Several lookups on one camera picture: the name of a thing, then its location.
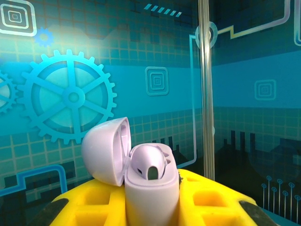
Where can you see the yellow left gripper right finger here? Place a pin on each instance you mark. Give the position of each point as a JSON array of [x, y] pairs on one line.
[[185, 207]]

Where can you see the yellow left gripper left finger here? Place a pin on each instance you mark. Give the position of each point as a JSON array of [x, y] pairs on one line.
[[117, 207]]

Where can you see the round purple charging case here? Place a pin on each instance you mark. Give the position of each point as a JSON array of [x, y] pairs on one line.
[[150, 202]]

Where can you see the purple earbud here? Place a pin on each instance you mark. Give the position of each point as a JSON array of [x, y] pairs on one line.
[[148, 156]]

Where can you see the aluminium frame post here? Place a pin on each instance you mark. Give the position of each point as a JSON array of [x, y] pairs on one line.
[[207, 94]]

